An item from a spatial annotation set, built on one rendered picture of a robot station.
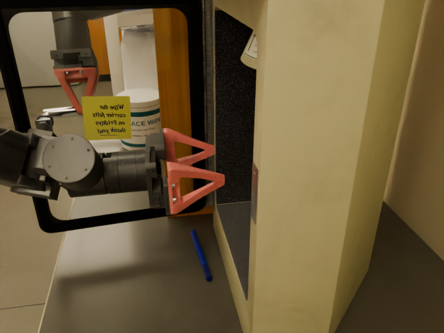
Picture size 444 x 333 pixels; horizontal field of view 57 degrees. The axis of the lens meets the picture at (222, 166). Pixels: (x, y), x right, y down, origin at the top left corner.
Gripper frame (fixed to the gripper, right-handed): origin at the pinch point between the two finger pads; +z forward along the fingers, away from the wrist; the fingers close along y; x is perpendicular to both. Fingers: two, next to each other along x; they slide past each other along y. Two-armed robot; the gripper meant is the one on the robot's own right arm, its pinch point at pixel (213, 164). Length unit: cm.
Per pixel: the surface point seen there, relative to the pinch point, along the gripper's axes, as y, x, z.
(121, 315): -2.9, 23.4, -15.4
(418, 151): 18.6, 10.4, 45.1
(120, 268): 8.1, 23.2, -16.3
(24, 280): 119, 115, -82
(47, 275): 121, 115, -71
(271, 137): -14.2, -9.6, 4.3
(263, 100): -14.3, -13.4, 3.3
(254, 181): -12.9, -3.9, 2.9
